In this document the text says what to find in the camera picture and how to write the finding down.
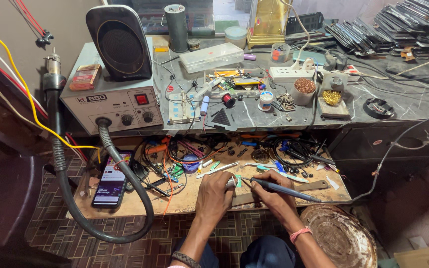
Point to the yellow block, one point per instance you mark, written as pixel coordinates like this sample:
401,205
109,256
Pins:
161,48

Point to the blue soldering iron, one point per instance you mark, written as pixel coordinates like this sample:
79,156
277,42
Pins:
292,191

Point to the rusty round metal stool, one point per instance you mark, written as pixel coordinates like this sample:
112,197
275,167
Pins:
339,238

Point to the person's left hand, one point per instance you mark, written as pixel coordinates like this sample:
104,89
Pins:
210,195

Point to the pile of phone screens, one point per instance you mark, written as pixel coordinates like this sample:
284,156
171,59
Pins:
393,29

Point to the black speaker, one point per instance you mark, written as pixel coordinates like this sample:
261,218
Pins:
119,44

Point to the person's blue trousers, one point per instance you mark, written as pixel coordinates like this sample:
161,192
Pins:
266,255

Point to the white flux jar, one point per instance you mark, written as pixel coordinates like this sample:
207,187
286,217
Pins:
266,101

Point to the pile of small metal parts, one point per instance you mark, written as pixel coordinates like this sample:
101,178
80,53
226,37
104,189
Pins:
285,102

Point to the dark plastic chair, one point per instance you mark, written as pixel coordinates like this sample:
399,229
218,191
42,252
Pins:
4,201

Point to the dark green cylinder roll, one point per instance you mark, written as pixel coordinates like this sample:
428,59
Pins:
176,29

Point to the white power strip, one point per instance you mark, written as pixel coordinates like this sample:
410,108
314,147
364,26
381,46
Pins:
289,73

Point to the small red brown box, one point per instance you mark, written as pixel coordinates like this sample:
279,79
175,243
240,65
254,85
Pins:
85,77

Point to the cardboard box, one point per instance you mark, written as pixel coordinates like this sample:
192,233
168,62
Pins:
419,258

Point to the metal circuit board holder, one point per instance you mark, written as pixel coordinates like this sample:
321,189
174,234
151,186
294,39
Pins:
183,108

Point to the small round metal tin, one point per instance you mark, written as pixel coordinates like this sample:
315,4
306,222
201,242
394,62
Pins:
194,44

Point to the clear tray with circuit boards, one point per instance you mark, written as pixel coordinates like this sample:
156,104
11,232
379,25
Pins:
233,80

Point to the blue white cylinder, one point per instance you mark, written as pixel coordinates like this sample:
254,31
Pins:
204,105

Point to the grey hot air rework station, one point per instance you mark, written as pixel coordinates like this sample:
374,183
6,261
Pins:
114,104

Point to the black smartphone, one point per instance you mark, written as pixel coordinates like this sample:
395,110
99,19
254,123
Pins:
111,182

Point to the soldering stand with brass wool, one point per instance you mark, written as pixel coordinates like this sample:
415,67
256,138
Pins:
333,98

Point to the wooden work board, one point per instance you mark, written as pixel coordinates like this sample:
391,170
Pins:
184,201

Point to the silver tweezers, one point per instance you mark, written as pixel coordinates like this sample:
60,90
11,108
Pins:
218,169

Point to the clear cup with small parts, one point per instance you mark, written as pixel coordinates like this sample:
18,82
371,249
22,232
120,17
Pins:
280,53

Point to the gold display case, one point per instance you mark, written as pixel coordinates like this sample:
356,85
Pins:
268,22

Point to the cup with copper wool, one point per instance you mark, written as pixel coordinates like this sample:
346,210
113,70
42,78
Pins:
304,91

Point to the black triangular part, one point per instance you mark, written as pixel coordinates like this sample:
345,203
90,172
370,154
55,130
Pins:
222,120

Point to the person's right hand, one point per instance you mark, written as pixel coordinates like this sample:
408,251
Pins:
281,199

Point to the clear plastic parts box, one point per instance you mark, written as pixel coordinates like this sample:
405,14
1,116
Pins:
210,57

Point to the pink wristband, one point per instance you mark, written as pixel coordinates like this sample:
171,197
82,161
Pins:
299,234

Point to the small silver metal piece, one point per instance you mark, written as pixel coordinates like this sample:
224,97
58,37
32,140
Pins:
231,182

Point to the white plastic jar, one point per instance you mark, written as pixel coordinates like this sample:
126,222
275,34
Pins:
235,37

